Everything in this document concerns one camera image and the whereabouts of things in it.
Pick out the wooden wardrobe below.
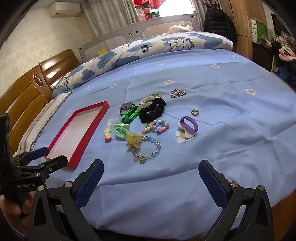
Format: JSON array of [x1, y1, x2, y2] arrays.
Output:
[[220, 0, 266, 61]]

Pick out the silver chain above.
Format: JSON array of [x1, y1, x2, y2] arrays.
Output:
[[170, 89, 188, 98]]

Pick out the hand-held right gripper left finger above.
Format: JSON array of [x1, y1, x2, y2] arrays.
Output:
[[27, 159, 105, 241]]

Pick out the purple hair clip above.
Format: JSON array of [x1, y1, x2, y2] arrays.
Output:
[[180, 116, 199, 134]]

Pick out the yellow claw hair clip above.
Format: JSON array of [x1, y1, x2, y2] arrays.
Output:
[[124, 133, 142, 149]]

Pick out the pearl chain bracelet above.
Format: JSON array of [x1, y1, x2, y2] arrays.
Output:
[[138, 93, 163, 108]]

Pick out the white crumpled cloth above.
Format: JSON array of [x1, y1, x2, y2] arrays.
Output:
[[168, 25, 192, 34]]

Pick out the red shallow box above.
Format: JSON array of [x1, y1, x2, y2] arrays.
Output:
[[43, 101, 110, 169]]

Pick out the white air conditioner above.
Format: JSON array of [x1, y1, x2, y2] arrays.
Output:
[[48, 2, 81, 18]]

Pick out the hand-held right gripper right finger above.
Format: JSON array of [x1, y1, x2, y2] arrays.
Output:
[[198, 159, 274, 241]]

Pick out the black scrunchie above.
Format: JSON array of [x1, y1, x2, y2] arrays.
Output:
[[138, 98, 167, 124]]

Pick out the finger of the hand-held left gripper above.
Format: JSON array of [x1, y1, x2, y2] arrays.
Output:
[[14, 147, 50, 166], [17, 155, 68, 179]]

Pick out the dark low cabinet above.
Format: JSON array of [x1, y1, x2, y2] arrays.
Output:
[[252, 42, 281, 72]]

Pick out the stack of green white boxes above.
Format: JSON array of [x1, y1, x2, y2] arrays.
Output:
[[251, 19, 269, 44]]

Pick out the person's left hand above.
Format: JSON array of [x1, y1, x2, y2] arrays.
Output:
[[0, 191, 36, 232]]

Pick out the wooden headboard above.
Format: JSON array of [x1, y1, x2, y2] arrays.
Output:
[[0, 49, 81, 149]]

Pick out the blue cloud pillow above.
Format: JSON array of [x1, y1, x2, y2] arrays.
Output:
[[52, 31, 234, 99]]

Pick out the white striped pillow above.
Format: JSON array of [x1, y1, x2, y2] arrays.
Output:
[[14, 91, 73, 158]]

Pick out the black down jacket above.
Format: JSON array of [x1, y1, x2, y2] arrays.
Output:
[[203, 7, 237, 52]]

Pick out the pile of clothes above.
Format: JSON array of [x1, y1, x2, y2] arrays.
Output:
[[266, 32, 296, 77]]

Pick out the blue floral bed sheet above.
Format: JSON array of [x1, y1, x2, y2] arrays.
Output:
[[30, 47, 296, 232]]

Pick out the black monitor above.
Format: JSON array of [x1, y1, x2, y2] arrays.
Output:
[[272, 13, 289, 35]]

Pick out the grey patterned curtain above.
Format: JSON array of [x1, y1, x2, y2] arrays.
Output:
[[81, 0, 139, 39]]

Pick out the grey bed guard rail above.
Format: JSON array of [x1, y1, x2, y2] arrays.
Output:
[[79, 13, 204, 63]]

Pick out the green braided bracelet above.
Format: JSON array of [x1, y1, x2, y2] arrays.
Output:
[[120, 105, 142, 124]]

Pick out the stack of colourful boxes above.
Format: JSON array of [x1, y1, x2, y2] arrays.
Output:
[[133, 0, 162, 24]]

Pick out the green bow hair tie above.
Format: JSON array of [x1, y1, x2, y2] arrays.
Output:
[[113, 123, 132, 141]]

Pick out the pastel crystal bead bracelet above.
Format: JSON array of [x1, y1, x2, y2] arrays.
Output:
[[132, 136, 162, 164]]

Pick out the silver wrist watch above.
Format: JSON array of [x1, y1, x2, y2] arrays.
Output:
[[120, 102, 136, 116]]

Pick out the pastel hair clip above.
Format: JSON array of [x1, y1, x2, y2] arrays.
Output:
[[104, 119, 113, 141]]

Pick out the colourful candy bead bracelet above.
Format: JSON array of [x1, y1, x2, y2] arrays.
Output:
[[142, 119, 170, 135]]

